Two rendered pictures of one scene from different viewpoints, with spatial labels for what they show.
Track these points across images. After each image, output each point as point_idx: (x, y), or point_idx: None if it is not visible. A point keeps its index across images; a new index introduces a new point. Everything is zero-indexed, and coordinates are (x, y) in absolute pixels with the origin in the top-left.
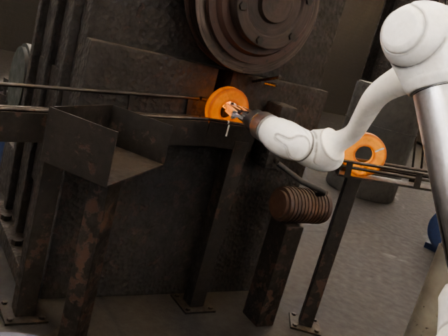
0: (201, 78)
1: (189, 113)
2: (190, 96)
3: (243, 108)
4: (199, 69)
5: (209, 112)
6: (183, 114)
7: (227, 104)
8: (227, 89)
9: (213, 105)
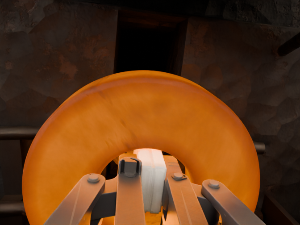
0: (46, 54)
1: (19, 191)
2: (2, 128)
3: (190, 210)
4: (24, 18)
5: (25, 211)
6: (3, 192)
7: (86, 179)
8: (104, 82)
9: (39, 174)
